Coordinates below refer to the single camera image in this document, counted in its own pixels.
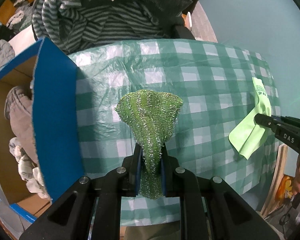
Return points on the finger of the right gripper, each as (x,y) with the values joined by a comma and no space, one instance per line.
(266,121)

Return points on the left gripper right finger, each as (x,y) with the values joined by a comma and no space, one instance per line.
(210,208)

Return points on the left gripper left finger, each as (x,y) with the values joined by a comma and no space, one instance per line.
(90,208)

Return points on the green sparkly scrub cloth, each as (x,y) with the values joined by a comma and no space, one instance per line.
(151,116)

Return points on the grey fleece sock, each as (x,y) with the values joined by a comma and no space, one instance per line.
(18,110)

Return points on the wooden board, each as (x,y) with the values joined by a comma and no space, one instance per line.
(272,201)

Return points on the yellow printed package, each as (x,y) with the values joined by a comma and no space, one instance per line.
(284,190)

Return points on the white crumpled cloth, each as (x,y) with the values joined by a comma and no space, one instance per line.
(28,170)

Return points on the green checkered plastic tablecloth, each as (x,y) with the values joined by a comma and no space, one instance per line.
(215,83)

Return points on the orange snack package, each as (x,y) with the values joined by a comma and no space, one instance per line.
(187,20)

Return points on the blue cardboard box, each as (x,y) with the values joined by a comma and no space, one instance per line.
(52,75)

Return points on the grey striped fleece garment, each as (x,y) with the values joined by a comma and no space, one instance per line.
(75,25)

